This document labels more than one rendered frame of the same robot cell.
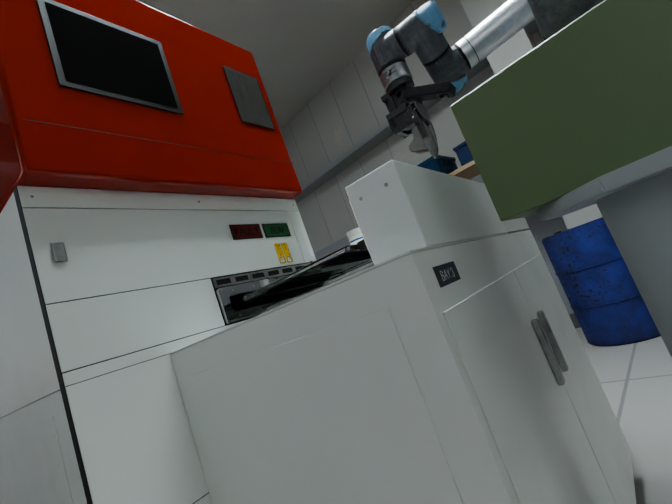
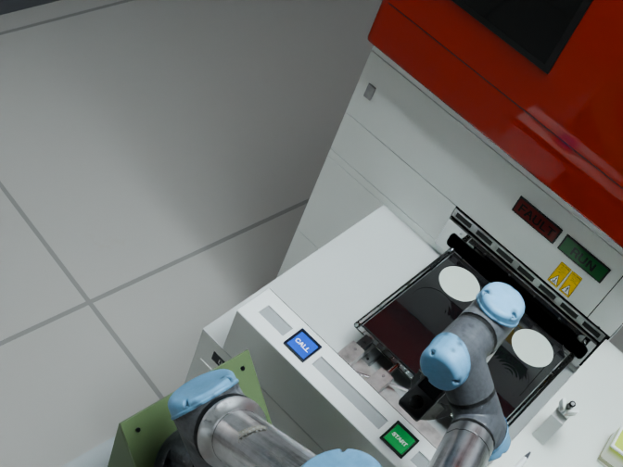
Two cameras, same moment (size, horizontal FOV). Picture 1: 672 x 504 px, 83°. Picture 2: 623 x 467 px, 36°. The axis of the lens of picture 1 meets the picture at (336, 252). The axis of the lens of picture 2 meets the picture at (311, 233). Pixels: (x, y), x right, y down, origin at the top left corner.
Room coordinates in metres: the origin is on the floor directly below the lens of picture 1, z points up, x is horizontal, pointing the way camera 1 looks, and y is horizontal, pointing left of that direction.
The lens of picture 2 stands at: (0.43, -1.27, 2.47)
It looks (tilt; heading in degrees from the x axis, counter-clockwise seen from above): 47 degrees down; 81
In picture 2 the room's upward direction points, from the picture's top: 24 degrees clockwise
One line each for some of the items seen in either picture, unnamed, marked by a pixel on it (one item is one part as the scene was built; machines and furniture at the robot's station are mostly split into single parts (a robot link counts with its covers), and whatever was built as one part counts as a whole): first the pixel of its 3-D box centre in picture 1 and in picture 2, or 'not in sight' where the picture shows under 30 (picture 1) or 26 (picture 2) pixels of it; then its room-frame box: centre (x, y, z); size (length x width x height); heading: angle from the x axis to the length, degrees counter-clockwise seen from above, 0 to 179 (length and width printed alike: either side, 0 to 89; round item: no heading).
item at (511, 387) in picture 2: (334, 267); (468, 339); (1.05, 0.02, 0.90); 0.34 x 0.34 x 0.01; 55
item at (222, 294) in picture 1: (280, 292); (513, 290); (1.16, 0.20, 0.89); 0.44 x 0.02 x 0.10; 145
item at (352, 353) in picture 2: not in sight; (345, 359); (0.79, -0.12, 0.89); 0.08 x 0.03 x 0.03; 55
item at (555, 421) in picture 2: not in sight; (559, 416); (1.19, -0.21, 1.03); 0.06 x 0.04 x 0.13; 55
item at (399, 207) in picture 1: (444, 215); (339, 411); (0.79, -0.24, 0.89); 0.55 x 0.09 x 0.14; 145
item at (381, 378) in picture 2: not in sight; (374, 385); (0.85, -0.16, 0.89); 0.08 x 0.03 x 0.03; 55
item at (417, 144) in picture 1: (420, 144); not in sight; (0.90, -0.29, 1.09); 0.06 x 0.03 x 0.09; 56
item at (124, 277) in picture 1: (217, 261); (480, 204); (1.02, 0.31, 1.02); 0.81 x 0.03 x 0.40; 145
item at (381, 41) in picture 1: (386, 52); (489, 318); (0.91, -0.30, 1.36); 0.09 x 0.08 x 0.11; 57
